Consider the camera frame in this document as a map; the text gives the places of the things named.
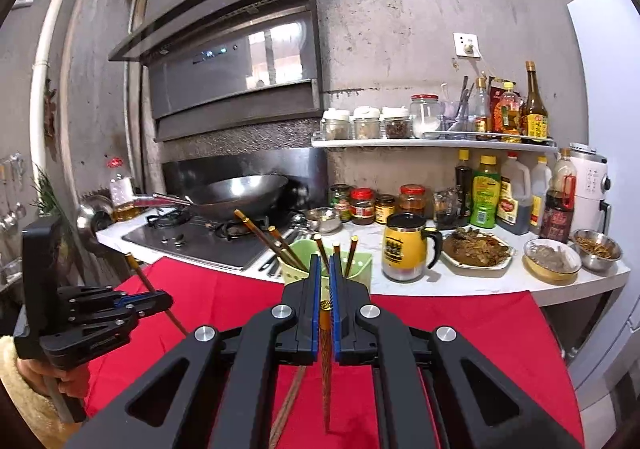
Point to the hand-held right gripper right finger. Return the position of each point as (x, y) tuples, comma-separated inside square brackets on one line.
[(334, 314)]

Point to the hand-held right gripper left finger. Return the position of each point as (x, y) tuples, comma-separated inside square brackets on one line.
[(315, 314)]

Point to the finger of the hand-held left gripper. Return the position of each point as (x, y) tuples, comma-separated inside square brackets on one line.
[(100, 336), (120, 303)]

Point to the green perforated utensil holder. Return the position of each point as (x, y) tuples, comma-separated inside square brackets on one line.
[(360, 274)]

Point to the person's left forearm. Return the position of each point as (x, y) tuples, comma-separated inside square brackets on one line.
[(20, 394)]

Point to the hanging metal utensils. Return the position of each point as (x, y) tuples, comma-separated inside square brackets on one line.
[(12, 209)]

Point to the clear cup with utensils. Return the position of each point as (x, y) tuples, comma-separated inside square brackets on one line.
[(455, 119)]

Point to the person's left hand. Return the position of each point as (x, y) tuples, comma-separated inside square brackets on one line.
[(75, 381)]

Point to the green plant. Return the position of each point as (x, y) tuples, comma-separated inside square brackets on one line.
[(45, 194)]

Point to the yellow steel mug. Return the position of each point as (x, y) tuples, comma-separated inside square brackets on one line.
[(400, 249)]

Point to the small steel bowl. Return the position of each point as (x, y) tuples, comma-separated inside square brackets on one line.
[(324, 221)]

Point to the cooking oil bottle red cap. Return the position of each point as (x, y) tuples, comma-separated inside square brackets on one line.
[(121, 189)]

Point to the gas stove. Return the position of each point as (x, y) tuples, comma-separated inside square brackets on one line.
[(210, 244)]

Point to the red lid sauce jar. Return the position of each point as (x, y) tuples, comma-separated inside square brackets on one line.
[(362, 209)]

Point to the green label pickle jar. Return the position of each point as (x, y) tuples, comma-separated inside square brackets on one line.
[(340, 201)]

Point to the small brown sauce jar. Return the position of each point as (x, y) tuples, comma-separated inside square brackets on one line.
[(385, 209)]

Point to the orange jar red lid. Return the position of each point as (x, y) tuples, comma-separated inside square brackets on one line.
[(412, 201)]

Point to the steel wok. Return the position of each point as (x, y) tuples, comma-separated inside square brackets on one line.
[(240, 191)]

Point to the red table cloth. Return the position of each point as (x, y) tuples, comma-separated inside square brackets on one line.
[(475, 354)]

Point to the dark glass jar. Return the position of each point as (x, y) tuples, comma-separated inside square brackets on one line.
[(444, 211)]

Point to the white plate of food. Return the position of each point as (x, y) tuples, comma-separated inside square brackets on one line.
[(475, 251)]

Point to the dark soy sauce bottle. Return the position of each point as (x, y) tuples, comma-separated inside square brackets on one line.
[(463, 189)]

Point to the white lid spice jar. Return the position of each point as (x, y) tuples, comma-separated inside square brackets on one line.
[(335, 125), (397, 124), (367, 124)]

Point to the green plastic bottle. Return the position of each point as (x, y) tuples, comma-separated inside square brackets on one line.
[(485, 194)]

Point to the white cap sauce jug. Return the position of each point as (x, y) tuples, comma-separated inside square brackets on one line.
[(512, 199)]

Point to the glass jar white powder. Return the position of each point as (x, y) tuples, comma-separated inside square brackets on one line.
[(425, 118)]

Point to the yellow bowl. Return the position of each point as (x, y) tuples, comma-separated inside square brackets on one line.
[(550, 259)]

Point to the clear bottle yellow cap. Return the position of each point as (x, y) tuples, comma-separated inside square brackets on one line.
[(540, 194)]

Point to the clear bottle brown cap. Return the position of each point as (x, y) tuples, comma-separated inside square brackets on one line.
[(481, 109)]

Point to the grey range hood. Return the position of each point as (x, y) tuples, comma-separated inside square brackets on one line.
[(225, 69)]

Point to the small yellow oil bottle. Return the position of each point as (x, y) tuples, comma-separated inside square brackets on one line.
[(509, 119)]

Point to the steel bowl of food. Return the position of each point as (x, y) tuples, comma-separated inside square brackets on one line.
[(597, 249)]

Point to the red carton box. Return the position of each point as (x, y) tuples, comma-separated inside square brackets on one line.
[(497, 96)]

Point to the tall brown glass bottle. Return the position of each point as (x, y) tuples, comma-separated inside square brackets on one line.
[(534, 119)]

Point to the white kitchen appliance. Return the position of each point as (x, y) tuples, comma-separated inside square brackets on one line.
[(590, 189)]

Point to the white refrigerator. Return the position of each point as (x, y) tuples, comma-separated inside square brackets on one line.
[(610, 129)]

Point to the white wall pipe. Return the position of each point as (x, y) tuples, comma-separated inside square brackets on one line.
[(42, 79)]

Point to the white wall shelf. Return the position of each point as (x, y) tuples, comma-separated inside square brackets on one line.
[(425, 143)]

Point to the white wall socket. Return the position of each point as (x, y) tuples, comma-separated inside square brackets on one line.
[(466, 45)]

